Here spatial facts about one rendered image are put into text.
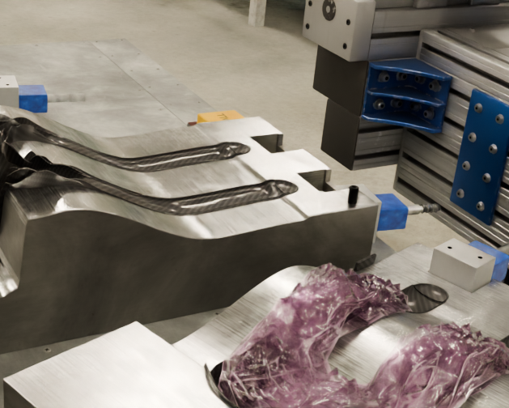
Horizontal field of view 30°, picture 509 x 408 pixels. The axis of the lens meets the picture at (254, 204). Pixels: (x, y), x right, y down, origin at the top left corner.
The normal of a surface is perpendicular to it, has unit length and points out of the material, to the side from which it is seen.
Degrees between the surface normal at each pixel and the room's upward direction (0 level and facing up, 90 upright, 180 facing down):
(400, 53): 90
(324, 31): 90
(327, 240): 90
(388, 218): 90
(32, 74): 0
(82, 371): 0
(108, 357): 0
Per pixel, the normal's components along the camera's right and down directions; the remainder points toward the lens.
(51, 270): 0.47, 0.43
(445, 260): -0.70, 0.26
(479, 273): 0.71, 0.37
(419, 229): 0.10, -0.90
